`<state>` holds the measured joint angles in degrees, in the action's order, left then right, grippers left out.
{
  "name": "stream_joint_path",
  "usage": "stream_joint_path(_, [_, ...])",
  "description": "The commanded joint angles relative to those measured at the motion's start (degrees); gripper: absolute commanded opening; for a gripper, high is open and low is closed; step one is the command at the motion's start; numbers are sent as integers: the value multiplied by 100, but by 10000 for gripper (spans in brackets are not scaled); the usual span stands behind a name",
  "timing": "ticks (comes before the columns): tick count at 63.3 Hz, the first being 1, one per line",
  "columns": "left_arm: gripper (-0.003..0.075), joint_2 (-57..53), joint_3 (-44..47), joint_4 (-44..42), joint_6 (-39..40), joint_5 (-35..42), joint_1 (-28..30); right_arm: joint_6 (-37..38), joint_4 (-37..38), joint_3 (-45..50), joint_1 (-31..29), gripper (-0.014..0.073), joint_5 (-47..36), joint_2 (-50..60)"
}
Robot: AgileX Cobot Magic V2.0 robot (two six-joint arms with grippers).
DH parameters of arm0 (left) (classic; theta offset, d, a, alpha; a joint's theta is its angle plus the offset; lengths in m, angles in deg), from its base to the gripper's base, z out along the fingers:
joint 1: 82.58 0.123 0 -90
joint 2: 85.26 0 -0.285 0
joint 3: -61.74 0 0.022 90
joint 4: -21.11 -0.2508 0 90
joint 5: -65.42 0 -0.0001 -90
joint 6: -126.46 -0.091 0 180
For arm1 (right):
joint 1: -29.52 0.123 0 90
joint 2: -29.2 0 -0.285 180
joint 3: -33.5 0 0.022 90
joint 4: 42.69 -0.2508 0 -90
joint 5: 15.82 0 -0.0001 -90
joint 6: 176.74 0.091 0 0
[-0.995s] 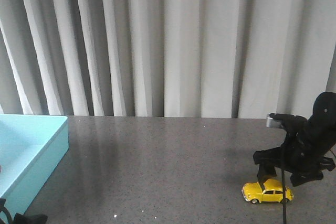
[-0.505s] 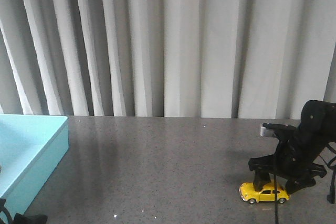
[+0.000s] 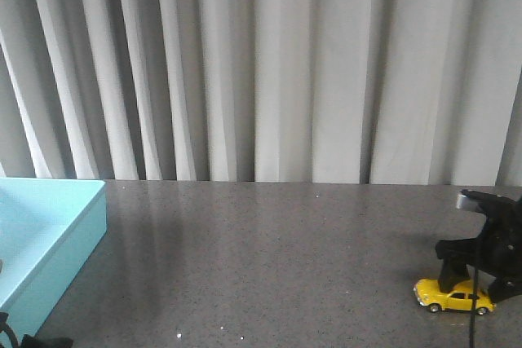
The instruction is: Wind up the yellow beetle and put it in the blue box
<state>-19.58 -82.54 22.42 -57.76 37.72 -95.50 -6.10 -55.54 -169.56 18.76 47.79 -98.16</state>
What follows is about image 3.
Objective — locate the yellow toy beetle car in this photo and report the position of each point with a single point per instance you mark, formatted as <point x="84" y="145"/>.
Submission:
<point x="459" y="298"/>

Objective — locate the grey pleated curtain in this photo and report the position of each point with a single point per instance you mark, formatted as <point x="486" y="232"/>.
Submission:
<point x="323" y="91"/>

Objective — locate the light blue box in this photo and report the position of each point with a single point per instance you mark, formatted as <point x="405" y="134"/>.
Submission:
<point x="49" y="228"/>

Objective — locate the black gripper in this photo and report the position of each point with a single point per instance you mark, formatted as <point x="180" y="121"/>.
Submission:
<point x="495" y="251"/>

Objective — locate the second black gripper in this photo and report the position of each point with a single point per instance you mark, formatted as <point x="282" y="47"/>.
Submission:
<point x="29" y="341"/>

